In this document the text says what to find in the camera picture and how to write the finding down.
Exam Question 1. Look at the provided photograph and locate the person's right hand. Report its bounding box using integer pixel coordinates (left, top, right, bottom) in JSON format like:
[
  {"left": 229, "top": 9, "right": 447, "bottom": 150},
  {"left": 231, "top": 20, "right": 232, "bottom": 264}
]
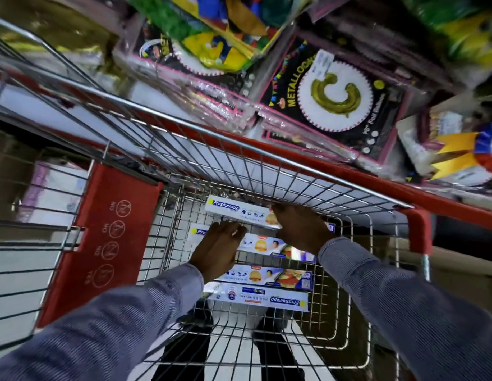
[{"left": 271, "top": 203, "right": 336, "bottom": 257}]

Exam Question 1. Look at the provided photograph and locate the person's left hand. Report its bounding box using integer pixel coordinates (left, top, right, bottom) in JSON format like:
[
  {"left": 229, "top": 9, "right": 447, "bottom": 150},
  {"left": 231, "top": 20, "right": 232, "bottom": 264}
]
[{"left": 189, "top": 221, "right": 247, "bottom": 284}]

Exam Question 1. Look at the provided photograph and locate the white blue foil wrap box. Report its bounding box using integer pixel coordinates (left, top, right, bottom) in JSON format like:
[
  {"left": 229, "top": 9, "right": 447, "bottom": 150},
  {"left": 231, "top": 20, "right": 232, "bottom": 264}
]
[
  {"left": 187, "top": 223, "right": 336, "bottom": 263},
  {"left": 202, "top": 282, "right": 310, "bottom": 313},
  {"left": 205, "top": 197, "right": 283, "bottom": 230},
  {"left": 215, "top": 264, "right": 314, "bottom": 291}
]

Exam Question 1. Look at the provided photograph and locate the person's left forearm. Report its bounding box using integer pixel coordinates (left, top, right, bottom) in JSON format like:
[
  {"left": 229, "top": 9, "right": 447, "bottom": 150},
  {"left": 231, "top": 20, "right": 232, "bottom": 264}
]
[{"left": 0, "top": 263, "right": 205, "bottom": 381}]

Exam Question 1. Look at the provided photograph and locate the person's right forearm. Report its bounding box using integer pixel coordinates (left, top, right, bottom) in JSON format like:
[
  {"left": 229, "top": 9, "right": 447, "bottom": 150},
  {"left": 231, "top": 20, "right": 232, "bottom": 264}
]
[{"left": 317, "top": 236, "right": 492, "bottom": 381}]

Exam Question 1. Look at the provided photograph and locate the red cart child seat flap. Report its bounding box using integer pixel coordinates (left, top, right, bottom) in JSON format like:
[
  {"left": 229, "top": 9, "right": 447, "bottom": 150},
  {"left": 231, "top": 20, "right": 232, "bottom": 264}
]
[{"left": 36, "top": 162, "right": 164, "bottom": 328}]

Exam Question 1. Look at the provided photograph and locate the black gold letter balloon packet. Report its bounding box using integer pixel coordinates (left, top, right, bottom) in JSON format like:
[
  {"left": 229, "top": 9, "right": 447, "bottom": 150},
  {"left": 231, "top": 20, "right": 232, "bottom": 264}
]
[{"left": 259, "top": 35, "right": 414, "bottom": 164}]

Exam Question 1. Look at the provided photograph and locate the person's right leg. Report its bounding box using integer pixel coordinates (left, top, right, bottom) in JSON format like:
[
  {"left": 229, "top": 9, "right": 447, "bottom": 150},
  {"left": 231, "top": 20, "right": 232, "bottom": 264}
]
[{"left": 251, "top": 309, "right": 307, "bottom": 381}]

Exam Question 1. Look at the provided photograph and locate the person's leg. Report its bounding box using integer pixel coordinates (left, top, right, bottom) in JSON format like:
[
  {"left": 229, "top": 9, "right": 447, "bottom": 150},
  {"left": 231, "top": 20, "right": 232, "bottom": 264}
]
[
  {"left": 151, "top": 303, "right": 215, "bottom": 381},
  {"left": 251, "top": 309, "right": 307, "bottom": 381}
]

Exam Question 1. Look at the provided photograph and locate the person's left leg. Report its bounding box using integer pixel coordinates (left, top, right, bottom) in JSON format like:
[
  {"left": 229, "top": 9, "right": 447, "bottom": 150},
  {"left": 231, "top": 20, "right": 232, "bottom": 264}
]
[{"left": 151, "top": 303, "right": 215, "bottom": 381}]

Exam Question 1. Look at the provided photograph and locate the pink white box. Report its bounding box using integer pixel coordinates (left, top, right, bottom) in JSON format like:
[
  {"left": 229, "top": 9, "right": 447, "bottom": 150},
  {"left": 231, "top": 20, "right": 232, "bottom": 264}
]
[{"left": 17, "top": 159, "right": 93, "bottom": 227}]

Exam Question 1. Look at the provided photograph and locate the black pink-edged balloon packet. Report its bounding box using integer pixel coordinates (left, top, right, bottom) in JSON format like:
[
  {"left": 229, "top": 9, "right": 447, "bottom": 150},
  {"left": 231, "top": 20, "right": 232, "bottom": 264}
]
[{"left": 129, "top": 21, "right": 252, "bottom": 100}]

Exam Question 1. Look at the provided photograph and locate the rosette ribbon packet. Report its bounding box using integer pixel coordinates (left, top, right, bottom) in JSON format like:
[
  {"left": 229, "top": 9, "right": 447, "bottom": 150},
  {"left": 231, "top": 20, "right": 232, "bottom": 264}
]
[{"left": 396, "top": 105, "right": 492, "bottom": 192}]

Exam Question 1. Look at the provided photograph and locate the colourful balloon packet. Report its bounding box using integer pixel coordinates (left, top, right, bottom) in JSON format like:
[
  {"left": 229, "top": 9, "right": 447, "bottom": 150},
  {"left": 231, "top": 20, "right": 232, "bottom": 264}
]
[{"left": 126, "top": 0, "right": 312, "bottom": 72}]

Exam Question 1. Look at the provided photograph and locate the green yellow decoration packet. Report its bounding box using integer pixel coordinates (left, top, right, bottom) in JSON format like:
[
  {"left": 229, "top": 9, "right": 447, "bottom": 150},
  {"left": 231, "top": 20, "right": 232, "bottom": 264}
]
[{"left": 398, "top": 0, "right": 492, "bottom": 70}]

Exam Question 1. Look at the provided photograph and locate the gold foil packet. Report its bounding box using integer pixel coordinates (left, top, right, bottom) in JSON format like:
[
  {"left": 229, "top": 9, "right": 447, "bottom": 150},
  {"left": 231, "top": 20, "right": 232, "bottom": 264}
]
[{"left": 0, "top": 0, "right": 125, "bottom": 78}]

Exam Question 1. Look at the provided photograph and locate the metal wire shopping cart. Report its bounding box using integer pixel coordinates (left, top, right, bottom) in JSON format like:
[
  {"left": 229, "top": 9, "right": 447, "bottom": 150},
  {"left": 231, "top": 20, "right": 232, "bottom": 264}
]
[{"left": 0, "top": 13, "right": 434, "bottom": 381}]

